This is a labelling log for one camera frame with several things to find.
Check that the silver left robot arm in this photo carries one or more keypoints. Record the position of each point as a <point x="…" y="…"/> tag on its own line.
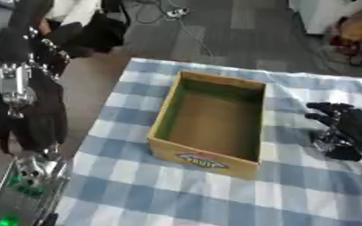
<point x="27" y="191"/>

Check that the person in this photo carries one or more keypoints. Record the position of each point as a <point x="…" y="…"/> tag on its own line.
<point x="94" y="32"/>

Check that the white power strip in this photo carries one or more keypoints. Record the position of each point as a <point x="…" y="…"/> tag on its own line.
<point x="177" y="13"/>

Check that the tan cardboard box green inside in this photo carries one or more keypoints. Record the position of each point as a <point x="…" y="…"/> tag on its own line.
<point x="215" y="123"/>

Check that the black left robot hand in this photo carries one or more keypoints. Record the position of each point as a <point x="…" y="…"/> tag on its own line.
<point x="40" y="117"/>

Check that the white cabinet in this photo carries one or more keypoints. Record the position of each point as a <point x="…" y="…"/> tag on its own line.
<point x="325" y="13"/>

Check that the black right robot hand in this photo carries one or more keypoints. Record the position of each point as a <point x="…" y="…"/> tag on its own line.
<point x="356" y="123"/>

